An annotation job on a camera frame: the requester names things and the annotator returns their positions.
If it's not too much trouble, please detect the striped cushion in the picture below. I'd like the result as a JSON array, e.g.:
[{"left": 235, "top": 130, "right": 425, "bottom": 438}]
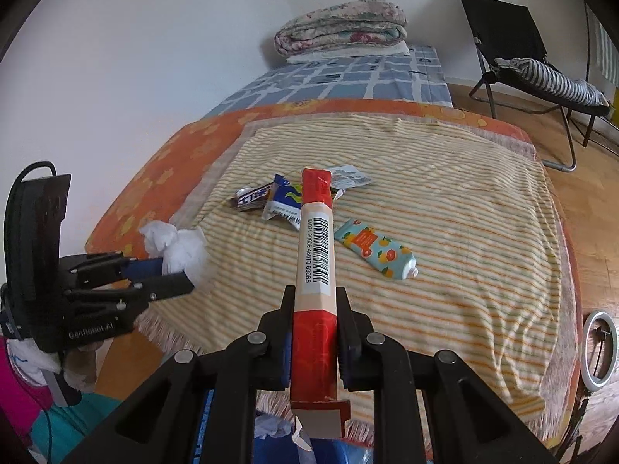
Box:
[{"left": 494, "top": 57, "right": 610, "bottom": 107}]

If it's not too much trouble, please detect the white tissue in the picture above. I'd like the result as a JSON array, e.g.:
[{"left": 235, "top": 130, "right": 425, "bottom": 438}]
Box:
[{"left": 139, "top": 220, "right": 209, "bottom": 287}]

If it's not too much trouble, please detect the white ring light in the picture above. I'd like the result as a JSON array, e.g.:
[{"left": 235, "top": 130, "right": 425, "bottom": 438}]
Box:
[{"left": 579, "top": 309, "right": 619, "bottom": 388}]

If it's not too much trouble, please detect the teal floor mat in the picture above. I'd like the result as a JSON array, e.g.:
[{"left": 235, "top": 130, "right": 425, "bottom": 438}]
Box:
[{"left": 26, "top": 408, "right": 127, "bottom": 464}]

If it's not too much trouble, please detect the blue white snack wrapper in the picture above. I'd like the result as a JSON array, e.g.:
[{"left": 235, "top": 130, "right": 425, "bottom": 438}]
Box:
[{"left": 262, "top": 174, "right": 305, "bottom": 231}]

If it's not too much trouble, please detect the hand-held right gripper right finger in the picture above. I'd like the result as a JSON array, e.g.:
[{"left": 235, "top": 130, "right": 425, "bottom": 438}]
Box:
[{"left": 336, "top": 287, "right": 558, "bottom": 464}]

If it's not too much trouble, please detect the orange floral blanket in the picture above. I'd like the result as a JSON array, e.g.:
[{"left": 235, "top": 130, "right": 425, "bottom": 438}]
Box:
[{"left": 84, "top": 99, "right": 537, "bottom": 262}]

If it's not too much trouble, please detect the grey white plastic wrapper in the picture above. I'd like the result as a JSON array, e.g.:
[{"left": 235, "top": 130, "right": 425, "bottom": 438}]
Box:
[{"left": 329, "top": 164, "right": 374, "bottom": 200}]

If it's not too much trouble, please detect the dark candy bar wrapper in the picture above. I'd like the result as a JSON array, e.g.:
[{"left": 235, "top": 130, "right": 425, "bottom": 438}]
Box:
[{"left": 234, "top": 181, "right": 277, "bottom": 212}]

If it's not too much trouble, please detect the blue plastic laundry basket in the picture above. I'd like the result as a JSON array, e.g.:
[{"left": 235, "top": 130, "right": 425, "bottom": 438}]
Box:
[{"left": 191, "top": 387, "right": 377, "bottom": 464}]

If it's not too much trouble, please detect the yellow striped blanket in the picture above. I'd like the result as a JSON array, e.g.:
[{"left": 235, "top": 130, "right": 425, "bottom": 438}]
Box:
[{"left": 140, "top": 113, "right": 564, "bottom": 413}]

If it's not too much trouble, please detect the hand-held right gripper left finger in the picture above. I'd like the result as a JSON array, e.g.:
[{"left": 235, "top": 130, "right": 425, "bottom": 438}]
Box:
[{"left": 82, "top": 285, "right": 297, "bottom": 464}]

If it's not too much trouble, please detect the fringed plaid blanket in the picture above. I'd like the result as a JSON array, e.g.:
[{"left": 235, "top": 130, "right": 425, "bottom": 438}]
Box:
[{"left": 134, "top": 115, "right": 583, "bottom": 448}]

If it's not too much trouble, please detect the folded floral quilt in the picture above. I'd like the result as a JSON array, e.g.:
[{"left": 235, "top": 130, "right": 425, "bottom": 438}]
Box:
[{"left": 274, "top": 0, "right": 409, "bottom": 57}]

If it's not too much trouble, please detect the black folding chair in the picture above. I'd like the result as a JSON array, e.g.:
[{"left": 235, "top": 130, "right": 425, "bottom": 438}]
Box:
[{"left": 457, "top": 0, "right": 613, "bottom": 173}]

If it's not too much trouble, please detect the fruit print cream tube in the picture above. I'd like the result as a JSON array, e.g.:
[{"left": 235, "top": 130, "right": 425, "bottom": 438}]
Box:
[{"left": 333, "top": 218, "right": 417, "bottom": 280}]

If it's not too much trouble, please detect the blue checked bedsheet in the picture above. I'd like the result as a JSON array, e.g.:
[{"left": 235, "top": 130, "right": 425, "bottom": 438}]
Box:
[{"left": 200, "top": 43, "right": 455, "bottom": 119}]

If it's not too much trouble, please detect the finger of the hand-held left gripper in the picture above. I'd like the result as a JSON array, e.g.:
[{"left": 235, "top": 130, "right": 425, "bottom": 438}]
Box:
[
  {"left": 64, "top": 271, "right": 195, "bottom": 309},
  {"left": 65, "top": 250, "right": 166, "bottom": 287}
]

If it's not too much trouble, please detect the long red cardboard box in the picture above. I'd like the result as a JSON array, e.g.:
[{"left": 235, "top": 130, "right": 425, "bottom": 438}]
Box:
[{"left": 289, "top": 167, "right": 352, "bottom": 439}]

